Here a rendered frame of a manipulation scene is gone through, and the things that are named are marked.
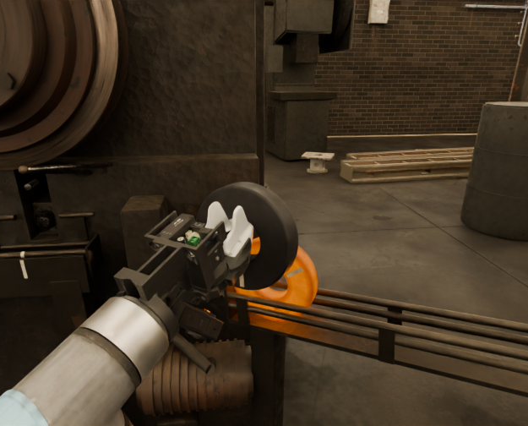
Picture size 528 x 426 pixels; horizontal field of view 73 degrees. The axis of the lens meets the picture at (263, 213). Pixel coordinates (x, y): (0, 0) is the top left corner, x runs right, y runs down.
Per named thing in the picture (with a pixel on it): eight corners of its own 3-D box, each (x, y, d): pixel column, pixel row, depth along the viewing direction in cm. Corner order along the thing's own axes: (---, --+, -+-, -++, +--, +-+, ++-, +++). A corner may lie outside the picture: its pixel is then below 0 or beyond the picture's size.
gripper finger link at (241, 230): (264, 189, 47) (226, 229, 41) (269, 226, 51) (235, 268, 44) (243, 187, 49) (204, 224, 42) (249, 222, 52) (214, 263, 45)
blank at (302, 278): (267, 321, 69) (259, 332, 66) (225, 253, 68) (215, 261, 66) (335, 297, 61) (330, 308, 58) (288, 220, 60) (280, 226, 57)
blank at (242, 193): (203, 178, 54) (188, 182, 51) (298, 183, 47) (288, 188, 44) (212, 272, 59) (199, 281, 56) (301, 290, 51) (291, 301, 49)
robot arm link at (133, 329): (151, 395, 33) (91, 364, 36) (182, 354, 36) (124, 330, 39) (124, 344, 29) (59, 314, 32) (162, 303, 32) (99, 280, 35)
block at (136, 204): (143, 287, 87) (130, 193, 79) (176, 286, 88) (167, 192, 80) (133, 314, 77) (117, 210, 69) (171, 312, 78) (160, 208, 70)
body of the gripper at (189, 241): (229, 218, 39) (156, 294, 31) (241, 275, 44) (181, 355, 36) (175, 206, 43) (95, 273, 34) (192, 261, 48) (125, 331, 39)
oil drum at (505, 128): (443, 213, 297) (464, 100, 266) (508, 210, 303) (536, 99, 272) (495, 243, 241) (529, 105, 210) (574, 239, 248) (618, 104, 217)
